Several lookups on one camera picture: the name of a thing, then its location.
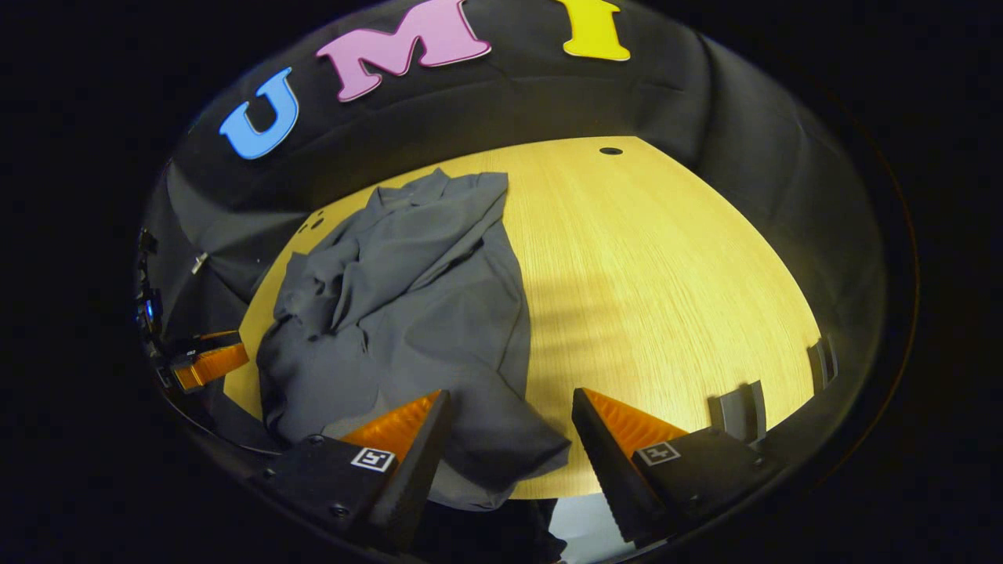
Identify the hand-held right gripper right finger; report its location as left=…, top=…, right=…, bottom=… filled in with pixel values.
left=571, top=387, right=786, bottom=549

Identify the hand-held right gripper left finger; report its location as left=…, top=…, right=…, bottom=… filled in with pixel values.
left=259, top=389, right=453, bottom=553

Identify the grey shirt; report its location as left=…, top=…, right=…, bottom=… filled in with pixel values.
left=256, top=168, right=573, bottom=512

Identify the black backdrop cloth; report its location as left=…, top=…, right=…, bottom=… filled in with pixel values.
left=141, top=0, right=890, bottom=463

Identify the black cable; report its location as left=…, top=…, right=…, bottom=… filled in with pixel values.
left=157, top=376, right=283, bottom=457

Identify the grey table bracket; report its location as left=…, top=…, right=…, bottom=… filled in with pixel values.
left=709, top=381, right=767, bottom=446
left=807, top=337, right=839, bottom=392

